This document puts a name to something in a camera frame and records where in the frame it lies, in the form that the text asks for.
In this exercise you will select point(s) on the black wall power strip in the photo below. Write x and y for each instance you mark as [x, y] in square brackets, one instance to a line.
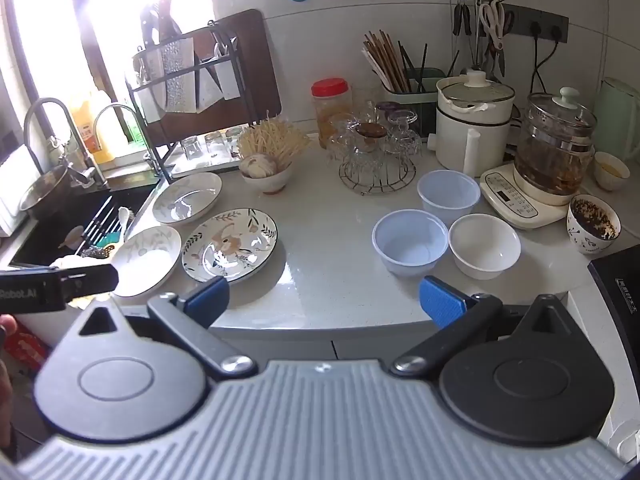
[522, 20]

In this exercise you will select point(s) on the red-lidded plastic jar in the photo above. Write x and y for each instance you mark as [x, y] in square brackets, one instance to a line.
[330, 110]

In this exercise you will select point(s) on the red packet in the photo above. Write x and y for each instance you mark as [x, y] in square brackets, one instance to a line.
[27, 352]

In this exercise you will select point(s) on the glass health kettle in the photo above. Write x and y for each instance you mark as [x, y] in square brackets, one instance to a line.
[555, 150]

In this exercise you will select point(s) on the clear drinking glass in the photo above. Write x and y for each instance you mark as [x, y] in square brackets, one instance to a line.
[234, 139]
[214, 144]
[191, 149]

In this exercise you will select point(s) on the black sink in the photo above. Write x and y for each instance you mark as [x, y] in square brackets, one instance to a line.
[45, 245]

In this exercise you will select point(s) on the white drain tray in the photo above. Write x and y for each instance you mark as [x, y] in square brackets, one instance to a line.
[200, 162]

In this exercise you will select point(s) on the leaf-patterned white plate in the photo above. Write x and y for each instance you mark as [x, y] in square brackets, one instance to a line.
[150, 257]
[187, 200]

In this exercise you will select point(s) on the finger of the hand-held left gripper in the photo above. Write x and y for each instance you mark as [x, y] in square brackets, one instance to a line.
[92, 279]

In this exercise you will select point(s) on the bundle of wooden chopsticks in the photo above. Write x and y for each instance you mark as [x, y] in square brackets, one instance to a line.
[387, 62]

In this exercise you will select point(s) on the small steel faucet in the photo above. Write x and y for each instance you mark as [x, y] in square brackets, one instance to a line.
[116, 105]

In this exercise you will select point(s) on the black dish rack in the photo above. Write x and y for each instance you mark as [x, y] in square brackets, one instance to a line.
[235, 80]

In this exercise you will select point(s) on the person's left hand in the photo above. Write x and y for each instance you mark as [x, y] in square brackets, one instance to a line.
[7, 324]

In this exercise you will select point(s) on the garlic bulb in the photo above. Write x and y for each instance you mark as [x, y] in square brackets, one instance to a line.
[257, 166]

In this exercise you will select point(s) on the textured steel cleaver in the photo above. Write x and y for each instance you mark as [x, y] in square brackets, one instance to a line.
[172, 75]

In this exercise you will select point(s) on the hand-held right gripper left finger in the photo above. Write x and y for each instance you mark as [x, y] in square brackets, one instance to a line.
[207, 296]

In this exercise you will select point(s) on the pale green kettle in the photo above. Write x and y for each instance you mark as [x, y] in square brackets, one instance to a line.
[620, 115]

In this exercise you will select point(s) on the sink drain rack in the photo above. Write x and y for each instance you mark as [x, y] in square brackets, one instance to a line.
[100, 220]

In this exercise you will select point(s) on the green detergent bottle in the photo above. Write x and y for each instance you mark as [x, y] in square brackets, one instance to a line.
[132, 132]

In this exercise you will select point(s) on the yellow detergent bottle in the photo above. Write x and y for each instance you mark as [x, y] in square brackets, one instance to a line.
[87, 130]

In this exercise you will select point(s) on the amber glass cup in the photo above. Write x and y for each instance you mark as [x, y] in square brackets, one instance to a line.
[370, 132]

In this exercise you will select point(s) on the brown cutting board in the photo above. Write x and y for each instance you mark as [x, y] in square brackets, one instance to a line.
[250, 60]

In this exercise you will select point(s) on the tall steel faucet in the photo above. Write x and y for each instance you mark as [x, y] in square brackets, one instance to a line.
[80, 150]

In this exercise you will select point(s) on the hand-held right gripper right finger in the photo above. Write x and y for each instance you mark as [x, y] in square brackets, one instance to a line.
[440, 306]

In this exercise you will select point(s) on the small bowl with yellow contents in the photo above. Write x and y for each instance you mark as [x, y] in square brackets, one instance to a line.
[611, 172]

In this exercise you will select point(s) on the white electric cooking pot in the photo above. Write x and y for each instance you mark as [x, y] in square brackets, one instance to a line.
[460, 130]

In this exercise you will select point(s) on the white plastic spoon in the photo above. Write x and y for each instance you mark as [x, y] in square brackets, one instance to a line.
[122, 220]

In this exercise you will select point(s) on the deer-patterned plate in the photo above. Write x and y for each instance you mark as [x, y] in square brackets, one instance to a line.
[230, 245]

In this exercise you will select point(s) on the white ceramic bowl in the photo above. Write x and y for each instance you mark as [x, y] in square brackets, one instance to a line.
[484, 246]

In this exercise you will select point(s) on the black hanging tongs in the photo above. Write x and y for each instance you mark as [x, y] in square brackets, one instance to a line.
[461, 17]

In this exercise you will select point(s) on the bundle of black chopsticks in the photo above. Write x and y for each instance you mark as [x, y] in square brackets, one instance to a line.
[422, 62]

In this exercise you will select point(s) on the white bowl with red foot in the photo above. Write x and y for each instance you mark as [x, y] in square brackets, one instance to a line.
[274, 183]

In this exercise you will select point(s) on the black induction cooktop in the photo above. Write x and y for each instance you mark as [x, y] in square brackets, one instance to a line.
[620, 290]

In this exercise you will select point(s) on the floral bowl with dark contents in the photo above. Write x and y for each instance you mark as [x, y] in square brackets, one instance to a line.
[590, 240]

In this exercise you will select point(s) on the translucent plastic bowl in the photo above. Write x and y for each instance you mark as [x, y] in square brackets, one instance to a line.
[448, 195]
[410, 242]

